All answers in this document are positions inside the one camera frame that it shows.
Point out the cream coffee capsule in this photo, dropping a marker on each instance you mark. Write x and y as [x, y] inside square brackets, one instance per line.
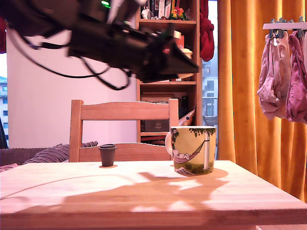
[187, 53]

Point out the dark brown coffee capsule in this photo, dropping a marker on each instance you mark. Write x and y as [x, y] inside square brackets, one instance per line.
[107, 155]

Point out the red whisky box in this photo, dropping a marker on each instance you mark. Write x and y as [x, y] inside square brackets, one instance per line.
[181, 42]

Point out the wooden bookshelf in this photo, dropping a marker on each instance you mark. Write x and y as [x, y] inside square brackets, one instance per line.
[187, 83]

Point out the knotted red cloth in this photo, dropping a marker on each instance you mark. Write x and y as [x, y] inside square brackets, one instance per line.
[206, 43]

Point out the colourful parrot figurine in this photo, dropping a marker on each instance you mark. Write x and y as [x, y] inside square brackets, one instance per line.
[177, 13]

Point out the patterned paper cone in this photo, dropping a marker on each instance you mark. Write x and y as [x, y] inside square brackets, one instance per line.
[187, 118]

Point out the white book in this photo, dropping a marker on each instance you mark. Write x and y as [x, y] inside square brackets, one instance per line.
[161, 8]

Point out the white figurine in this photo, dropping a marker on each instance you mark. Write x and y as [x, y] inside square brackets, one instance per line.
[146, 13]

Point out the black gift box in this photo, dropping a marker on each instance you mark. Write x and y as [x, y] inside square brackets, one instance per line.
[157, 126]

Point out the wooden chair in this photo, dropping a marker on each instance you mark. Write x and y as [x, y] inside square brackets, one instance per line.
[124, 111]

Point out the orange curtain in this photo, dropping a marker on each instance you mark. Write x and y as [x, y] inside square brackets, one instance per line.
[244, 72]

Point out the yellow illustrated hammock mug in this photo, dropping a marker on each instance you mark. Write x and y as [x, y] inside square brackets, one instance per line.
[192, 148]

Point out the pale pink hanging garment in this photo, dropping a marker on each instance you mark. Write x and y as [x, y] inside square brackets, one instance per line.
[271, 91]

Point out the white drying rack with pegs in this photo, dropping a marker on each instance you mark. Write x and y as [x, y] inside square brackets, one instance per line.
[283, 26]

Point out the magenta hanging garment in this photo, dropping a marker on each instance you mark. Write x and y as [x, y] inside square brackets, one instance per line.
[296, 95]

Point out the red cloth at window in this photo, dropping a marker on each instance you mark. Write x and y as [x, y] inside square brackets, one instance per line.
[2, 40]

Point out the dark slanted pole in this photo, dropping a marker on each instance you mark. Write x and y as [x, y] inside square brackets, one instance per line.
[3, 136]

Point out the dark purple sofa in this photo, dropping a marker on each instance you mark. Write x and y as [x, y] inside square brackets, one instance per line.
[12, 155]

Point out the pink cloth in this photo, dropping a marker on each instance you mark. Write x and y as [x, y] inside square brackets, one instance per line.
[7, 167]

